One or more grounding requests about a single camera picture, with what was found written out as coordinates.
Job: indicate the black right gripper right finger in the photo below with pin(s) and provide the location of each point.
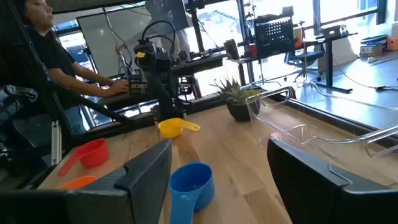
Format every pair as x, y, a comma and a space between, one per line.
326, 199

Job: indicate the orange box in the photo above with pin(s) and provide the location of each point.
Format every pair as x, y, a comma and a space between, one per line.
393, 43

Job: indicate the black standing desk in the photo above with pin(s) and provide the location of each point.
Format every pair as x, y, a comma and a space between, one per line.
329, 62

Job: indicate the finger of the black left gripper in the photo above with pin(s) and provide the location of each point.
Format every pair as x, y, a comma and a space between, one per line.
160, 96
174, 99

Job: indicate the yellow measuring cup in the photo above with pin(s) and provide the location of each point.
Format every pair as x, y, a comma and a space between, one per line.
169, 129

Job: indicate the cardboard box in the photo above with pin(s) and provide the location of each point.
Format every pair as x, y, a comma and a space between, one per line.
371, 50

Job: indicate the white board panel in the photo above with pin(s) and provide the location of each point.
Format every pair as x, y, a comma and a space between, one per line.
99, 46

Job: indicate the silver aluminium bar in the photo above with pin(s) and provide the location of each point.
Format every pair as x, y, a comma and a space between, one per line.
56, 143

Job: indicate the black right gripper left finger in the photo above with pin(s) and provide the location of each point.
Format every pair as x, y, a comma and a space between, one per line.
143, 186

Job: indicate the blue office chair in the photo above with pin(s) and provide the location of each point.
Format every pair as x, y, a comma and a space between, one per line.
304, 57

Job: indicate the blue measuring cup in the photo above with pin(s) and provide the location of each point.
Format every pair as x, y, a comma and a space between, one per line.
191, 183

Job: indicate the clear plastic basket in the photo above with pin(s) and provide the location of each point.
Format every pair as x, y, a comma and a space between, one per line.
280, 124

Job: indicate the grey desk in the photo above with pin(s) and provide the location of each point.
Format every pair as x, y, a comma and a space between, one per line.
118, 102

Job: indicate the red measuring cup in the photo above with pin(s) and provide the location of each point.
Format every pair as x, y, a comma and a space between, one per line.
93, 155

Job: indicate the potted succulent plant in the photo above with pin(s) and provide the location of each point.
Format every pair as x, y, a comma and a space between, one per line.
241, 110

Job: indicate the person's hand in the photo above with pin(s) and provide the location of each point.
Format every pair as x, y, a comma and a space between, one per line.
118, 87

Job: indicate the orange measuring cup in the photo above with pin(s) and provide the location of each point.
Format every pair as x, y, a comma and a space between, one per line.
77, 183

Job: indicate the grey cloth bundle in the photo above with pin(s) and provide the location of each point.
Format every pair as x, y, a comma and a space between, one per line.
18, 95

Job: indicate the black perforated crate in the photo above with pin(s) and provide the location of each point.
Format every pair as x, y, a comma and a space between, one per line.
273, 37

